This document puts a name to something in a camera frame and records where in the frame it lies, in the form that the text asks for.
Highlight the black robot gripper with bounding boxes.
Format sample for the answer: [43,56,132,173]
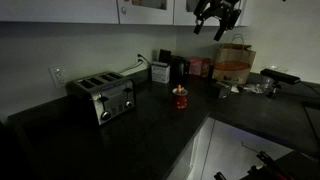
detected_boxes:
[193,0,242,41]

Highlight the maroon mug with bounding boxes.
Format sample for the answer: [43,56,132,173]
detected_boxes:
[172,88,188,109]

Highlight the pink box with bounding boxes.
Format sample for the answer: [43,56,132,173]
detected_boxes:
[189,58,211,77]

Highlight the brown paper bag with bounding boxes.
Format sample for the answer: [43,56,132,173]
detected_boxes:
[212,34,256,84]

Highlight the black appliance on counter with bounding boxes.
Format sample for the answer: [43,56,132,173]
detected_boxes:
[159,49,189,81]

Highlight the white napkin box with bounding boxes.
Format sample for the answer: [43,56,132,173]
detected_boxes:
[151,62,170,83]

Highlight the clear plastic container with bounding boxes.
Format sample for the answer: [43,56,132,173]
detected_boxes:
[244,76,273,94]

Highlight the upper white cabinets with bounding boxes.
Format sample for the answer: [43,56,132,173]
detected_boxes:
[0,0,249,27]

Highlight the silver four-slot toaster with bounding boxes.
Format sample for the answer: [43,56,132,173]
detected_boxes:
[66,72,136,125]

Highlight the toaster power cable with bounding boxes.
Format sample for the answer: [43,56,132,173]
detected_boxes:
[118,53,153,75]

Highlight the black camera on stand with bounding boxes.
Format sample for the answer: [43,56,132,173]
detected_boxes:
[260,69,301,99]

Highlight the white wall outlet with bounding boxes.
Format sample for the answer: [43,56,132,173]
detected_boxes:
[49,66,66,88]

